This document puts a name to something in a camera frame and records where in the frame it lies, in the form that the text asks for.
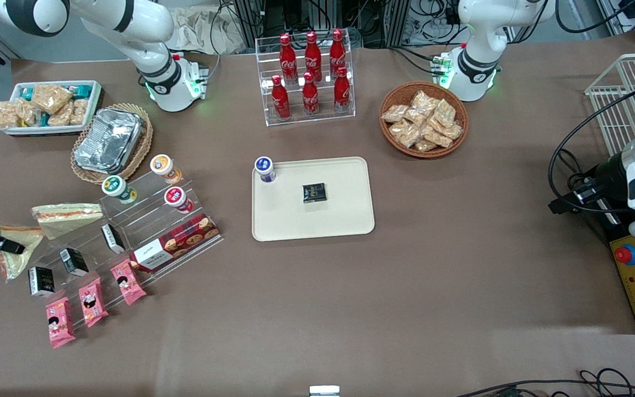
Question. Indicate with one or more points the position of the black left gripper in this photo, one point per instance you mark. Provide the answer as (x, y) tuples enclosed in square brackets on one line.
[(607, 175)]

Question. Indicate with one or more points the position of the triangle sandwich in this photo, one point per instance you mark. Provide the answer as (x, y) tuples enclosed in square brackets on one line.
[(66, 218), (17, 266)]

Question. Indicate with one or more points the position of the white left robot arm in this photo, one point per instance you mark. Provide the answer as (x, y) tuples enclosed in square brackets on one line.
[(480, 33)]

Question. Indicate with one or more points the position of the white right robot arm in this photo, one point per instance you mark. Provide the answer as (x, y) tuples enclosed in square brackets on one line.
[(130, 27)]

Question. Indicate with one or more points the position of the beige plastic tray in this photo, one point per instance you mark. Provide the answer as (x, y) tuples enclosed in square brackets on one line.
[(345, 209)]

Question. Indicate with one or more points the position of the small black carton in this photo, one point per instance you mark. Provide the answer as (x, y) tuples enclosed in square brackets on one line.
[(112, 238), (42, 281), (74, 262)]

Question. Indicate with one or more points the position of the pink snack packet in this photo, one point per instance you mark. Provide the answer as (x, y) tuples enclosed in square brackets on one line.
[(59, 322), (92, 302), (128, 282)]

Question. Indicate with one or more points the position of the green lid yogurt cup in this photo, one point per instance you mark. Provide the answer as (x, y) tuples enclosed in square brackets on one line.
[(117, 188)]

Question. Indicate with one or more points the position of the clear bag of rice crackers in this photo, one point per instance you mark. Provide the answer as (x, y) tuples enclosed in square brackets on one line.
[(6, 114), (50, 98), (61, 116), (27, 112), (79, 112)]

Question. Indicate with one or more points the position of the clear acrylic stepped stand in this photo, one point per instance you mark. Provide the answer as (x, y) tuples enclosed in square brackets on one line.
[(133, 212)]

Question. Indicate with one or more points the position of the clear bag of fried snacks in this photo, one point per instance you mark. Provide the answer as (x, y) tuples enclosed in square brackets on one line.
[(424, 101), (415, 117), (451, 131), (404, 134), (394, 113), (445, 112), (437, 137), (425, 145)]

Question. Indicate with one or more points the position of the aluminium foil container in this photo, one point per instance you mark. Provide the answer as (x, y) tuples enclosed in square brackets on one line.
[(108, 140)]

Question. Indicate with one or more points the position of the teal snack packet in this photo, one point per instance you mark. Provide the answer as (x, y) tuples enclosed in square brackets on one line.
[(81, 90), (26, 94)]

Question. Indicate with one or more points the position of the white rectangular plastic bin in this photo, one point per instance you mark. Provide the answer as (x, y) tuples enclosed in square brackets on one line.
[(94, 102)]

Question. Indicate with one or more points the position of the red plaid cookie box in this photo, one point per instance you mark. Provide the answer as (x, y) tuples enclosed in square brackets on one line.
[(177, 242)]

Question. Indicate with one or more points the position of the oval wicker basket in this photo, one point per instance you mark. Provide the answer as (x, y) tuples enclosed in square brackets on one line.
[(144, 140)]

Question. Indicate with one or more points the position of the orange lid yogurt cup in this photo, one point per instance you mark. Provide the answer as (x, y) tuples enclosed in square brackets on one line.
[(164, 167)]

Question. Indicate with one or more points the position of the red lid yogurt cup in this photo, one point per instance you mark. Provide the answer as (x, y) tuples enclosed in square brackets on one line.
[(177, 199)]

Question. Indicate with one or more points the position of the round wicker basket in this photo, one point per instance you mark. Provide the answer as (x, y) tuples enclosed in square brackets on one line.
[(397, 94)]

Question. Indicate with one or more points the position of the red cola bottle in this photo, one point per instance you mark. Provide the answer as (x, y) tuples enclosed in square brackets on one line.
[(342, 91), (280, 99), (338, 52), (310, 96), (288, 58), (312, 55)]

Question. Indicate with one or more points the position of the small black snack packet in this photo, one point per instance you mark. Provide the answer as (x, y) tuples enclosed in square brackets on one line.
[(314, 193)]

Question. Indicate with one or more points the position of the clear acrylic bottle rack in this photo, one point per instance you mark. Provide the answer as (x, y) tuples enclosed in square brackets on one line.
[(323, 118)]

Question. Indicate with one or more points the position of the blue lid yogurt cup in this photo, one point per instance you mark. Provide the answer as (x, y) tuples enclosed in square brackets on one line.
[(265, 167)]

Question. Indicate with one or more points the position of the crumpled brown paper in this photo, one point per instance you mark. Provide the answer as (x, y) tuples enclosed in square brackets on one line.
[(207, 30)]

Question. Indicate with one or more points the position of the small white device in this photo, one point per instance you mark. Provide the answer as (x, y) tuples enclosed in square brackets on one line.
[(324, 391)]

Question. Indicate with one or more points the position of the aluminium frame rack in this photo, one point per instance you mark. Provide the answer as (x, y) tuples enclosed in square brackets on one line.
[(262, 19)]

